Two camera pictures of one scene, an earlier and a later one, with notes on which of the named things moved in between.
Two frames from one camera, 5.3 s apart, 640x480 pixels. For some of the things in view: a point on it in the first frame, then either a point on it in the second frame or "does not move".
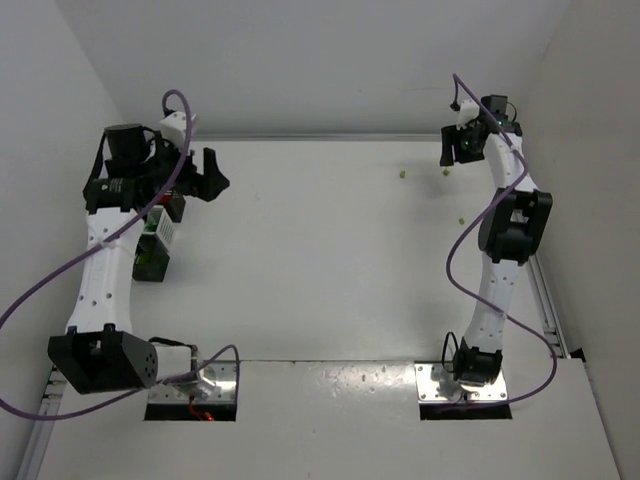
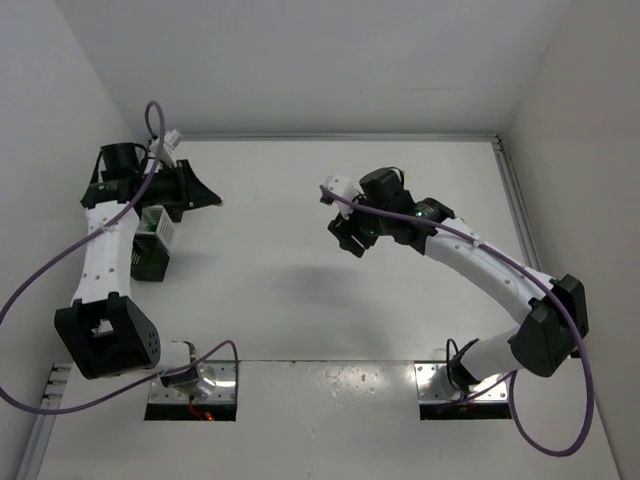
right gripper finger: (446, 152) to (347, 240)
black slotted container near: (151, 259) does not move
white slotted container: (159, 223) does not move
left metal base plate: (214, 383) does not move
